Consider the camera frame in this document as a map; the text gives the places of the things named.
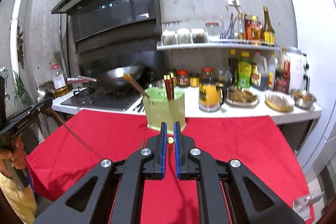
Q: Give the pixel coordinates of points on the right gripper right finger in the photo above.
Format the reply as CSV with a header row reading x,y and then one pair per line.
x,y
228,192

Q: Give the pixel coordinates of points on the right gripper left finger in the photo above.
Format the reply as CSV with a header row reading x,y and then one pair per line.
x,y
111,192

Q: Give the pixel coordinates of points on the wooden chopstick pair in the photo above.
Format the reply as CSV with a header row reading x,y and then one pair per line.
x,y
168,80
166,87

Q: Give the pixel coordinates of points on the person left hand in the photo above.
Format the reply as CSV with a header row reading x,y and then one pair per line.
x,y
17,158

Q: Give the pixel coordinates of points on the red tablecloth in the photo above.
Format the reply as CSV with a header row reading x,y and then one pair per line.
x,y
60,161

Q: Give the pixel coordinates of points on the cooking oil bottle red cap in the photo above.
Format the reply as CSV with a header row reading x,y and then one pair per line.
x,y
59,82

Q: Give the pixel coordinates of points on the gas stove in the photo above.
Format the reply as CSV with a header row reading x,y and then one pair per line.
x,y
92,98

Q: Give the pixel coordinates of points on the yellow rimmed dish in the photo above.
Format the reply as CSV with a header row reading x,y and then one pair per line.
x,y
279,102

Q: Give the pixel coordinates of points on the plate with food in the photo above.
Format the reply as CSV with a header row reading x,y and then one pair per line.
x,y
241,98

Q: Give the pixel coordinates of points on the black wok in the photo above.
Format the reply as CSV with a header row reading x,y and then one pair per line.
x,y
111,79

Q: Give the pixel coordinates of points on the green utensil holder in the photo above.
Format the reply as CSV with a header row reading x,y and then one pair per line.
x,y
159,109

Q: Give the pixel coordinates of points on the steel bowl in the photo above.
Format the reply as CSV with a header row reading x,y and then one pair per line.
x,y
303,99

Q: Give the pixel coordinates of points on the white jug soy sauce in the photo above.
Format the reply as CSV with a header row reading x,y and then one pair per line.
x,y
259,75

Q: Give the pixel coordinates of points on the white rice cooker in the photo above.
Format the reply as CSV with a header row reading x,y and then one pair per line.
x,y
298,66

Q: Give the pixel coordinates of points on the green sauce bottle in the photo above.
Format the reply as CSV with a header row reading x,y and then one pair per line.
x,y
244,70

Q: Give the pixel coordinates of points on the red lid jar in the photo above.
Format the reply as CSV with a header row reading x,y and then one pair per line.
x,y
182,78

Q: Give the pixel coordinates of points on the range hood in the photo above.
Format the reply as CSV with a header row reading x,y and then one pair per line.
x,y
100,23

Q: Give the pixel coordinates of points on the dark tall sauce bottle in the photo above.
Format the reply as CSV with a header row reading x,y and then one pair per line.
x,y
269,33

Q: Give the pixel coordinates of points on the white wall shelf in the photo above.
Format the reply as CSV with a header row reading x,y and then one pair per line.
x,y
236,46

